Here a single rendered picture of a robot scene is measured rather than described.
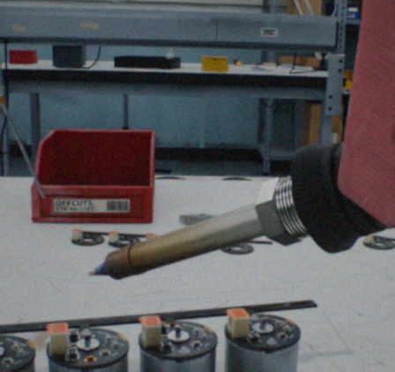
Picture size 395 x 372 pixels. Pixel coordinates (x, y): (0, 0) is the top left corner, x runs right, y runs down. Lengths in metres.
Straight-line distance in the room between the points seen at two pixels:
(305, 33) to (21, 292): 2.21
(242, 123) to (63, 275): 4.28
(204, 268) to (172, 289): 0.04
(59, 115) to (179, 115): 0.84
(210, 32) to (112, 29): 0.36
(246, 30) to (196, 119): 2.21
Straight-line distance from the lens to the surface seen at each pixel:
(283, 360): 0.21
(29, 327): 0.22
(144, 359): 0.21
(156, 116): 4.67
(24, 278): 0.44
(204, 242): 0.16
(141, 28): 2.51
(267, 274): 0.44
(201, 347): 0.21
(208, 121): 4.67
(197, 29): 2.51
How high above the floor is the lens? 0.91
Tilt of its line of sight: 13 degrees down
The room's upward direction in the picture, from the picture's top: 2 degrees clockwise
